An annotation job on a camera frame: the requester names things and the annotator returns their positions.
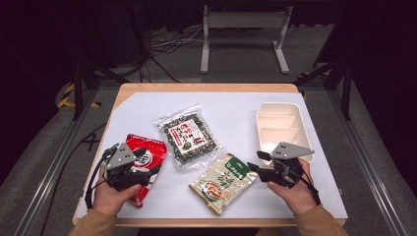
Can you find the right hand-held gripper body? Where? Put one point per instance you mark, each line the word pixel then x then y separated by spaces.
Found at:
pixel 288 151

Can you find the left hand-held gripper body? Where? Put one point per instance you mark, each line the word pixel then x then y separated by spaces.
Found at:
pixel 119 157

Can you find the red snack packet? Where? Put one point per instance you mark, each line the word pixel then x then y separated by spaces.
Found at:
pixel 154 150

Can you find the white compartment tray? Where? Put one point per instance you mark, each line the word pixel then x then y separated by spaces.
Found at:
pixel 282 126

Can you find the green and beige snack packet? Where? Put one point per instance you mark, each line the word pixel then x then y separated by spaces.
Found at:
pixel 223 183

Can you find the person's left hand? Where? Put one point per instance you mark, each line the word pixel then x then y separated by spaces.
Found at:
pixel 109 198

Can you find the person's right hand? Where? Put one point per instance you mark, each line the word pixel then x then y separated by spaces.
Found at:
pixel 296 196

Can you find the clear packet of dark mix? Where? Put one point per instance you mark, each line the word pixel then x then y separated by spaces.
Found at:
pixel 188 137

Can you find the white paper sheet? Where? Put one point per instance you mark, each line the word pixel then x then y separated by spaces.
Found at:
pixel 236 108

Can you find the yellow and black hazard tape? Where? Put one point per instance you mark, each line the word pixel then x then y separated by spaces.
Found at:
pixel 67 95

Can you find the black metal stand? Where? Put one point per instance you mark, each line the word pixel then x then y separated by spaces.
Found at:
pixel 345 88
pixel 78 85

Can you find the wooden table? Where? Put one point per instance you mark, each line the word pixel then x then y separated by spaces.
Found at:
pixel 209 87

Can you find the grey metal stand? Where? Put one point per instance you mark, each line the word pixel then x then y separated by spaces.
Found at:
pixel 246 19

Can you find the aluminium floor rail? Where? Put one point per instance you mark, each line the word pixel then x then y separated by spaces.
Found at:
pixel 49 177
pixel 367 164

